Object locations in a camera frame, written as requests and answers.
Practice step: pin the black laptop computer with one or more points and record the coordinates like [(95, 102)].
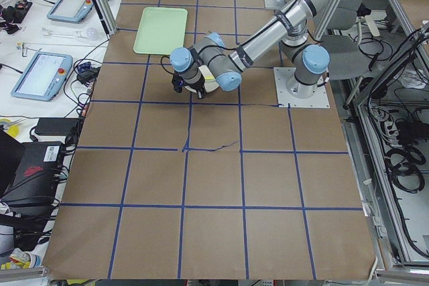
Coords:
[(29, 171)]

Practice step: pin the near blue teach pendant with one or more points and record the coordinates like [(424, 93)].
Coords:
[(43, 77)]

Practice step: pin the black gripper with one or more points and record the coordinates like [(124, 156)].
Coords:
[(195, 86)]

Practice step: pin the grey office chair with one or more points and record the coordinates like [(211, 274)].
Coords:
[(346, 60)]

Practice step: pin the light green plastic tray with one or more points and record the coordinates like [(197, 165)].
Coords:
[(161, 30)]

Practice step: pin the black power adapter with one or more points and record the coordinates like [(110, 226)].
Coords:
[(54, 126)]

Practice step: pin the far blue teach pendant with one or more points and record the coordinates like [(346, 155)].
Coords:
[(72, 11)]

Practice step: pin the blue teach pendant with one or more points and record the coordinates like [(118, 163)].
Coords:
[(72, 11), (43, 77)]

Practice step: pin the white round plate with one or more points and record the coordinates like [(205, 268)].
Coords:
[(209, 86)]

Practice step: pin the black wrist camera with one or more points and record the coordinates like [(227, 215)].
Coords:
[(177, 82)]

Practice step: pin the white light bulb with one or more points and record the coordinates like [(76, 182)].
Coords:
[(91, 34)]

